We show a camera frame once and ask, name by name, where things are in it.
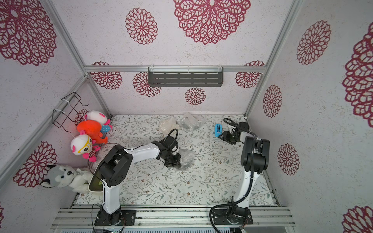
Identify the white pink plush toy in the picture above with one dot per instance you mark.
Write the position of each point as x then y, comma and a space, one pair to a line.
100, 118

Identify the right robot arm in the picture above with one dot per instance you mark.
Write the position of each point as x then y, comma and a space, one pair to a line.
254, 160

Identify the floral table mat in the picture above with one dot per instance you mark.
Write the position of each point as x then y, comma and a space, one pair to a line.
214, 178

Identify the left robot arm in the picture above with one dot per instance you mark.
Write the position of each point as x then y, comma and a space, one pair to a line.
113, 169

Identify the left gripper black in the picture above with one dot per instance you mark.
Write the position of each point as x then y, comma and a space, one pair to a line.
177, 164

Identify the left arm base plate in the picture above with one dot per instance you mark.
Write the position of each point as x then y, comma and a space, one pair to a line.
118, 218

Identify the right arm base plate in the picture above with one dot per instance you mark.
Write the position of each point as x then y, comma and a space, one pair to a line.
232, 215

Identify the white plush doll yellow glasses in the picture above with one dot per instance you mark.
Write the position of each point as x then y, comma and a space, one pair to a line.
85, 146

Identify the red orange plush toy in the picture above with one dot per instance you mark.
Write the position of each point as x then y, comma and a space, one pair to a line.
92, 128

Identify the blue tape dispenser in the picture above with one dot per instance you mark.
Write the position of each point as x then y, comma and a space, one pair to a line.
218, 130

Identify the grey metal wall shelf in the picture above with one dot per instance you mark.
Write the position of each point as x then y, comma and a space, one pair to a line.
185, 78

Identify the cream rectangular bin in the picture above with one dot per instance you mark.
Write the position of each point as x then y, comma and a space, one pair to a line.
95, 184

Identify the black wire wall basket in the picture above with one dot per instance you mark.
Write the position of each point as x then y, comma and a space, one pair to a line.
69, 112

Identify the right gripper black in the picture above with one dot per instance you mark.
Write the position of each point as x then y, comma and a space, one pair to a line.
228, 136

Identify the grey husky plush toy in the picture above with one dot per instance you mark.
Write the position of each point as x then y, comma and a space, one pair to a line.
63, 176

